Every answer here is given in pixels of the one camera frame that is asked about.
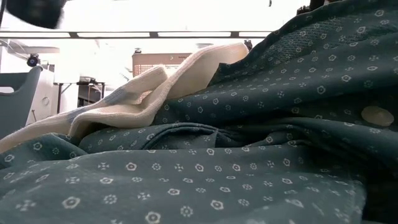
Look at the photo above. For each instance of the cream knit sock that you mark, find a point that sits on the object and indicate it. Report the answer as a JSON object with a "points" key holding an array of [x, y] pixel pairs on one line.
{"points": [[124, 112]]}

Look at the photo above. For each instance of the green flower-patterned cloth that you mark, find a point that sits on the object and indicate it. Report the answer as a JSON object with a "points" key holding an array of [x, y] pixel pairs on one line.
{"points": [[217, 174]]}

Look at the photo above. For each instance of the white cloth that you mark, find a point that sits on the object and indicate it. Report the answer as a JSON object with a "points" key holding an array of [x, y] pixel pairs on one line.
{"points": [[5, 90]]}

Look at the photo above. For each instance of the black-legged background table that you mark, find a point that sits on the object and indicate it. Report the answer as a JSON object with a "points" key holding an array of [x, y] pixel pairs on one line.
{"points": [[90, 84]]}

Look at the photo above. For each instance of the teal plastic bin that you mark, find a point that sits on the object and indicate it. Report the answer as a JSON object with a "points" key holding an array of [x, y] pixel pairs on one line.
{"points": [[15, 112]]}

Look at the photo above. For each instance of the white perforated plastic basket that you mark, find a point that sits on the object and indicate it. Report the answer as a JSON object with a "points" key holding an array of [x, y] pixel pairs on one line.
{"points": [[155, 60]]}

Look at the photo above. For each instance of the black device behind basket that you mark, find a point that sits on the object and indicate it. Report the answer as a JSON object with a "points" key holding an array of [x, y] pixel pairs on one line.
{"points": [[248, 45]]}

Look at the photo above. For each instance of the small black camera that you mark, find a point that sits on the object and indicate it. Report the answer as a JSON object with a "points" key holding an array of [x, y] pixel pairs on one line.
{"points": [[32, 60]]}

